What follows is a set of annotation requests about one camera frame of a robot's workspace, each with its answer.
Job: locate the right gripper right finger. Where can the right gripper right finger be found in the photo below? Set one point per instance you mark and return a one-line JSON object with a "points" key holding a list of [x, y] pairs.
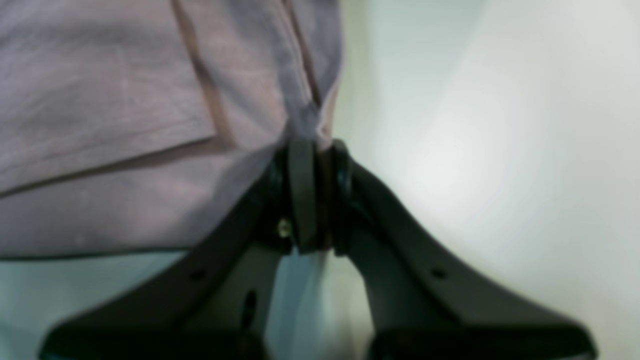
{"points": [[425, 302]]}

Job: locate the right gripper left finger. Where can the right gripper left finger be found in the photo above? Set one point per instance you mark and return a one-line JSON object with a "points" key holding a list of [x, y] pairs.
{"points": [[213, 303]]}

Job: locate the mauve t-shirt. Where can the mauve t-shirt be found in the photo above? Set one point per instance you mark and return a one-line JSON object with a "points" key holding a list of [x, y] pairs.
{"points": [[135, 125]]}

